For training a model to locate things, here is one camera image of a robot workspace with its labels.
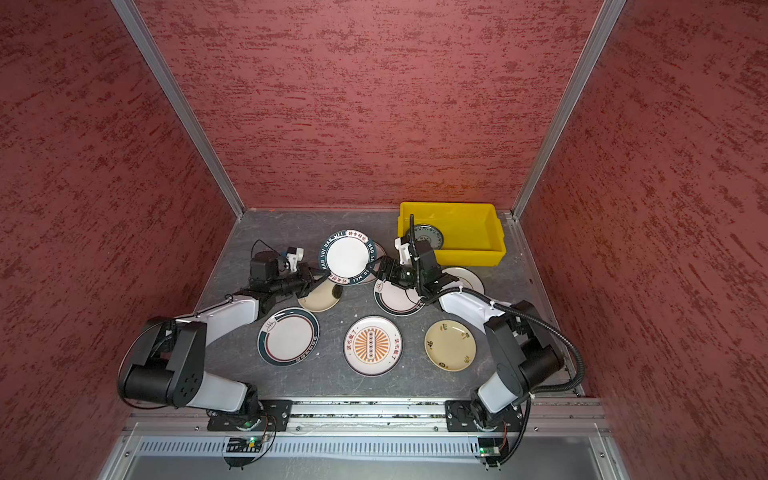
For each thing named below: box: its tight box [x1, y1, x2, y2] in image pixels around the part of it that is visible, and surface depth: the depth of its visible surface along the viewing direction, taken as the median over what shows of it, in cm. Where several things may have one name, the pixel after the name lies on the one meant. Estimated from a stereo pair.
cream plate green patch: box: [297, 278, 343, 313], surface depth 94 cm
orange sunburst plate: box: [343, 315, 403, 377], surface depth 87 cm
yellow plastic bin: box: [398, 202, 506, 267], surface depth 113 cm
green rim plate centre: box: [373, 279, 425, 317], surface depth 96 cm
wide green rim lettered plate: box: [318, 229, 377, 285], surface depth 91 cm
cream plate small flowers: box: [424, 320, 477, 372], surface depth 87 cm
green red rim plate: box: [257, 307, 321, 367], surface depth 89 cm
